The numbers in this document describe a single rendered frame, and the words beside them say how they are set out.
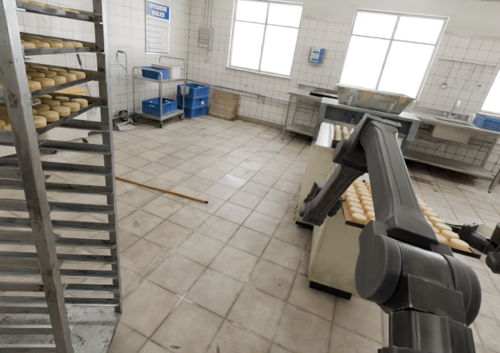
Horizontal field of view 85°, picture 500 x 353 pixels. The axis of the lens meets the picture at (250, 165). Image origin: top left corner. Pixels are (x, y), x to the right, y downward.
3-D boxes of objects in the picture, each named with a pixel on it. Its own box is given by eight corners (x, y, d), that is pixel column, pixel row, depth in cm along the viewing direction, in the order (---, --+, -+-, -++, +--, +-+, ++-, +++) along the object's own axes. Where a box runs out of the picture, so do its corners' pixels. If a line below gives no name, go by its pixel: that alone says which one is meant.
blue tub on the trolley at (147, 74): (150, 75, 481) (150, 65, 475) (170, 79, 472) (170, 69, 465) (138, 76, 455) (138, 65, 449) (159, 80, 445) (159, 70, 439)
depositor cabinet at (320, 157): (303, 176, 373) (318, 115, 341) (358, 189, 359) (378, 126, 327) (291, 227, 258) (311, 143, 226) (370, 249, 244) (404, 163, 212)
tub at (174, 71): (160, 74, 518) (160, 62, 510) (181, 77, 510) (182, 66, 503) (149, 74, 485) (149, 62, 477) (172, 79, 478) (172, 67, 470)
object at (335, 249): (311, 232, 256) (336, 141, 221) (348, 243, 249) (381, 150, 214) (304, 289, 192) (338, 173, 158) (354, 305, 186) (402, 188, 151)
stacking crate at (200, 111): (192, 110, 626) (193, 101, 618) (207, 114, 612) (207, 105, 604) (175, 114, 574) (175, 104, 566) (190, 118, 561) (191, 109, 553)
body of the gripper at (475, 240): (473, 221, 100) (498, 232, 95) (461, 244, 104) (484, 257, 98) (466, 223, 97) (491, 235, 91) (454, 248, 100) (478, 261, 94)
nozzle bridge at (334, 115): (313, 133, 255) (322, 97, 242) (395, 150, 241) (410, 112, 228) (311, 143, 226) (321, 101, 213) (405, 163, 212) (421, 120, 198)
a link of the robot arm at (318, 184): (297, 217, 97) (322, 226, 96) (309, 191, 92) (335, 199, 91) (299, 199, 108) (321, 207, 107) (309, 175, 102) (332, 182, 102)
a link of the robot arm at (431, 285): (410, 325, 25) (470, 346, 24) (405, 225, 31) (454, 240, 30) (363, 334, 32) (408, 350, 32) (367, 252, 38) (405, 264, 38)
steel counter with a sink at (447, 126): (279, 139, 514) (292, 71, 466) (289, 132, 575) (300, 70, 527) (494, 194, 411) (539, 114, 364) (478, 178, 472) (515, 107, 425)
